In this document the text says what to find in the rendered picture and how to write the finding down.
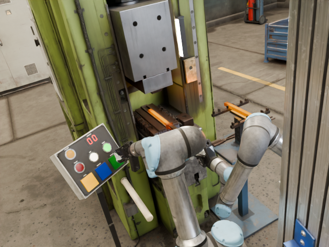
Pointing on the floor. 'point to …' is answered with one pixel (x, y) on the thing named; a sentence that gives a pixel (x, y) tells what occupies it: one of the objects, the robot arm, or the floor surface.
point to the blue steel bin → (276, 39)
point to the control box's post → (107, 216)
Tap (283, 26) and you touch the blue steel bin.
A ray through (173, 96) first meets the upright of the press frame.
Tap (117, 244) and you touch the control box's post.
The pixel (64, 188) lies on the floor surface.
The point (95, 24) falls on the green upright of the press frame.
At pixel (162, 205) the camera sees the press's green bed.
